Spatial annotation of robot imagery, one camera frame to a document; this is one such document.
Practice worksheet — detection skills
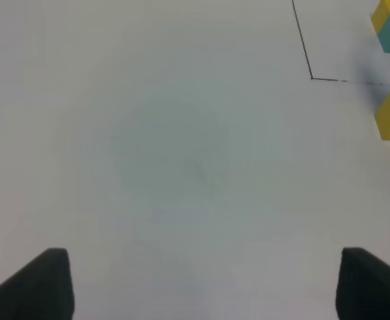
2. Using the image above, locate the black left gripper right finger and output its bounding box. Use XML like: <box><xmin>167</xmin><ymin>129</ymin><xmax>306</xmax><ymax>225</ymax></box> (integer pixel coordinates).
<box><xmin>335</xmin><ymin>247</ymin><xmax>390</xmax><ymax>320</ymax></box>

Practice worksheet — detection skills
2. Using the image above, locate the template yellow cube block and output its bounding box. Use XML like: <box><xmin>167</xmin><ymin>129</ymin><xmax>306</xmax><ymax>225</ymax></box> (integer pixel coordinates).
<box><xmin>371</xmin><ymin>0</ymin><xmax>390</xmax><ymax>34</ymax></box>

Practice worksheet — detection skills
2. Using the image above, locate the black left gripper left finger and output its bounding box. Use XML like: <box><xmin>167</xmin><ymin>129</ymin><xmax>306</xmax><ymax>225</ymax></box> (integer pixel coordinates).
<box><xmin>0</xmin><ymin>248</ymin><xmax>75</xmax><ymax>319</ymax></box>

